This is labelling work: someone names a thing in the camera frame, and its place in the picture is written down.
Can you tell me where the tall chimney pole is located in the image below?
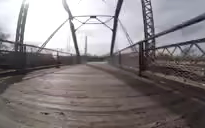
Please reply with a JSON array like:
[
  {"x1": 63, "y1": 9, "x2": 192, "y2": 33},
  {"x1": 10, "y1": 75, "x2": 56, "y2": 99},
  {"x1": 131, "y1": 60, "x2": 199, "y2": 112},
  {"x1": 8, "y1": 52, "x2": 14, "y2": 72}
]
[{"x1": 84, "y1": 35, "x2": 89, "y2": 56}]

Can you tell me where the wooden plank bridge deck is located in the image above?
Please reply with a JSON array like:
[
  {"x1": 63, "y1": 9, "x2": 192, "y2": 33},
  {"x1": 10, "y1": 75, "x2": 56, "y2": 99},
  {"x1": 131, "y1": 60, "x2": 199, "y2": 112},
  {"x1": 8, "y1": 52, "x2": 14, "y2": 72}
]
[{"x1": 0, "y1": 63, "x2": 205, "y2": 128}]

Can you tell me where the metal mesh railing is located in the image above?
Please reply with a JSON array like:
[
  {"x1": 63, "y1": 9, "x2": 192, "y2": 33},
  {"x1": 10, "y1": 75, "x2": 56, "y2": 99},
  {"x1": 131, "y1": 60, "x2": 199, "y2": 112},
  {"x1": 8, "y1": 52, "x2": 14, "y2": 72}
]
[
  {"x1": 104, "y1": 9, "x2": 205, "y2": 88},
  {"x1": 0, "y1": 36, "x2": 83, "y2": 72}
]

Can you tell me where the steel bridge truss frame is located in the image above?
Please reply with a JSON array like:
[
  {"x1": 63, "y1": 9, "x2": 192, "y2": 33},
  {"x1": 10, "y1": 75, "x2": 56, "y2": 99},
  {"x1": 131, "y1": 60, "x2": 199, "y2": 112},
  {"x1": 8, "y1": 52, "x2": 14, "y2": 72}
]
[{"x1": 13, "y1": 0, "x2": 157, "y2": 58}]

